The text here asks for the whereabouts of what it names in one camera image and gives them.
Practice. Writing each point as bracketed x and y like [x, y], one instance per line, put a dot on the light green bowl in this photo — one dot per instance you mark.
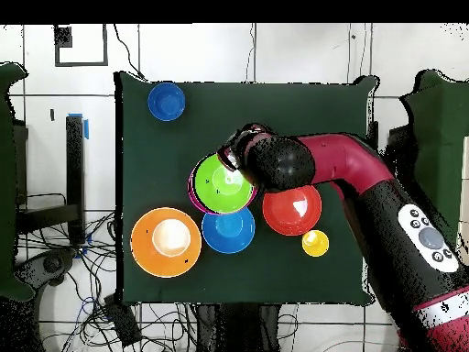
[212, 190]

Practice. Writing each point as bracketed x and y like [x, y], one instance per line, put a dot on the large pink bowl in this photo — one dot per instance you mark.
[194, 200]

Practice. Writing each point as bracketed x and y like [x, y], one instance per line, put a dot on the small dark blue bowl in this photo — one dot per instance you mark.
[166, 102]

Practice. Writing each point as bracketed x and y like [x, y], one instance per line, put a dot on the light blue bowl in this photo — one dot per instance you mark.
[229, 234]

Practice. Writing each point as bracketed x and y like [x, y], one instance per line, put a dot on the large orange bowl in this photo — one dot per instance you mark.
[146, 249]

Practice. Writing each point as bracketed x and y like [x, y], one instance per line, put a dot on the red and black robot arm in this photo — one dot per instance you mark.
[348, 161]

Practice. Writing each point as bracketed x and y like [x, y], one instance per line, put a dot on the red shallow bowl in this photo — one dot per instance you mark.
[289, 216]

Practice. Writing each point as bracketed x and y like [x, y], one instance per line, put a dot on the dark green tablecloth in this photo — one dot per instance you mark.
[256, 278]

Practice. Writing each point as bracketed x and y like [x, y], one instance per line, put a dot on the yellow cup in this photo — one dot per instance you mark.
[317, 245]

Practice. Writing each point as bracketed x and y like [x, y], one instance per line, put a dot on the black power strip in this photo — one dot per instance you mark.
[122, 321]

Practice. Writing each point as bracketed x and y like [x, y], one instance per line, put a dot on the green-clothed side table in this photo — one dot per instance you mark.
[439, 128]
[7, 256]

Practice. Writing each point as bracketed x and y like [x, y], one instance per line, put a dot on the black stand frame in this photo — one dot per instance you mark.
[75, 165]
[394, 143]

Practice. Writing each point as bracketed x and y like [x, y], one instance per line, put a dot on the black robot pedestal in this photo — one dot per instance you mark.
[238, 330]

